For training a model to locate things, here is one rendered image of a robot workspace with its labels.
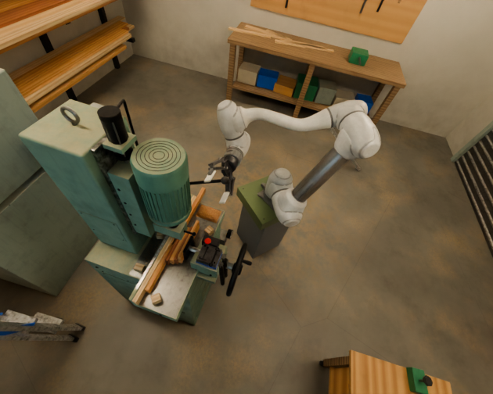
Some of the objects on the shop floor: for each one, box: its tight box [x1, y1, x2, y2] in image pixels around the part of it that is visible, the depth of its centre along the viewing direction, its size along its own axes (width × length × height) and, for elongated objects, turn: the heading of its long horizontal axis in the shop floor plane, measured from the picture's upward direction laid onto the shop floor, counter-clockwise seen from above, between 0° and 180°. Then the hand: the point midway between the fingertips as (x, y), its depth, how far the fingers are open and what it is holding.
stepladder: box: [0, 310, 86, 342], centre depth 119 cm, size 27×25×116 cm
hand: (215, 191), depth 106 cm, fingers open, 13 cm apart
